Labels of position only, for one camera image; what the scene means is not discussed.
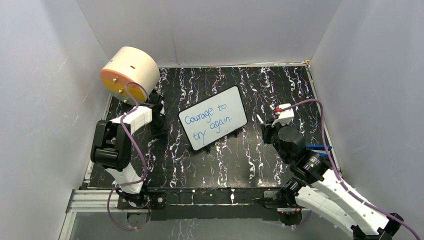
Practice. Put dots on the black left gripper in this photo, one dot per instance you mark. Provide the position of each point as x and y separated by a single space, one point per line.
163 132

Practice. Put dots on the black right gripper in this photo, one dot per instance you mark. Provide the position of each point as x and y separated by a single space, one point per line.
267 129

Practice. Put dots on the blue and white marker pen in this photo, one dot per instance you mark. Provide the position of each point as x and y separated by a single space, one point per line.
260 120

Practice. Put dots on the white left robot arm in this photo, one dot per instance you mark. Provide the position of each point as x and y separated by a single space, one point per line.
113 143

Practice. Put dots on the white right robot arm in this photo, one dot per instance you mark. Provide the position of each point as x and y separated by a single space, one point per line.
316 187

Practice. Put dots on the small black-framed whiteboard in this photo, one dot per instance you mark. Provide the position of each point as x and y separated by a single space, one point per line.
213 118

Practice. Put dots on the blue whiteboard eraser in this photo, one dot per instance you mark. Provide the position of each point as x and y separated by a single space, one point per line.
320 149

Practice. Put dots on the beige and orange cylinder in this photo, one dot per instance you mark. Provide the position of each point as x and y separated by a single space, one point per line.
132 68

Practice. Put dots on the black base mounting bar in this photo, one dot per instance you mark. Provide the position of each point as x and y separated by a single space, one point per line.
263 203

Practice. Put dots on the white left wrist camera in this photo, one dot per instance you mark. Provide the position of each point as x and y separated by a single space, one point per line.
162 110

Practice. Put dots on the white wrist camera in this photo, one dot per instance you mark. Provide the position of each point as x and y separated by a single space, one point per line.
162 110
285 115

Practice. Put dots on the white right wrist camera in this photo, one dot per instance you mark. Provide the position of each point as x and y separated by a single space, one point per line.
285 115

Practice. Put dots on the aluminium frame rail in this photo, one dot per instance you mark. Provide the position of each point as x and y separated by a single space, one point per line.
96 200

